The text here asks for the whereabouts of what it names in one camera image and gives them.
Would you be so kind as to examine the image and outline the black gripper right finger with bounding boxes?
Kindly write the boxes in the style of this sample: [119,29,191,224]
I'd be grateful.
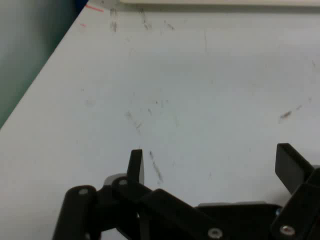
[270,142,320,240]

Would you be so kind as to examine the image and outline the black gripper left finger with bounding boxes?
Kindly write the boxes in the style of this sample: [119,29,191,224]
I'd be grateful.
[51,149,224,240]

